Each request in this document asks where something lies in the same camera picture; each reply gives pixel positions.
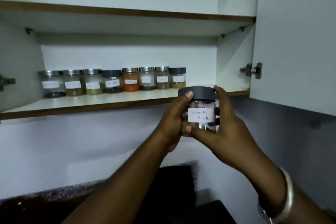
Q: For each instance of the person's left hand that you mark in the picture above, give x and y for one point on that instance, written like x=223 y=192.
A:
x=169 y=126

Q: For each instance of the person's right hand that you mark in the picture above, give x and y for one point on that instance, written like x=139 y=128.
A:
x=236 y=142

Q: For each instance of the person's left thumb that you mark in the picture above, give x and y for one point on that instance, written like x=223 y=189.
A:
x=181 y=101

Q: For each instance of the person's right thumb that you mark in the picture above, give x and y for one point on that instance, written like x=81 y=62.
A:
x=199 y=134

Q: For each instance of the grey lid glass jar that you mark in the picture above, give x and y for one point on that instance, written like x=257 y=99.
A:
x=200 y=105

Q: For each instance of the person's left forearm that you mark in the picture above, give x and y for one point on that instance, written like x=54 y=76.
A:
x=126 y=184

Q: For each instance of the person's right forearm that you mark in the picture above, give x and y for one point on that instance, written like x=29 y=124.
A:
x=309 y=206

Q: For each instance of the black countertop appliance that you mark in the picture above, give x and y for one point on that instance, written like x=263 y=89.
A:
x=175 y=192

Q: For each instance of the row of labelled spice jars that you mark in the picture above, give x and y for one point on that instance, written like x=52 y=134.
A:
x=112 y=82

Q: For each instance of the metal cabinet door hinge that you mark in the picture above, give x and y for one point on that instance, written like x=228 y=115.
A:
x=252 y=70
x=5 y=82

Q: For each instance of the metal shelf support peg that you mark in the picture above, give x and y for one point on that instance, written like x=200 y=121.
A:
x=28 y=31
x=223 y=35
x=241 y=29

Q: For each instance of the white cabinet bottom shelf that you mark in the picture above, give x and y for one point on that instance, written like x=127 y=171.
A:
x=86 y=103

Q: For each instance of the white shelf with brown edge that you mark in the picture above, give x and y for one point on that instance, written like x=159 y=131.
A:
x=118 y=19

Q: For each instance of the silver bangle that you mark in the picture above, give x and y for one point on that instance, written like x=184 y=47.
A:
x=287 y=192

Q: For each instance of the white cabinet door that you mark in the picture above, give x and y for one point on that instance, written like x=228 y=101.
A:
x=296 y=34

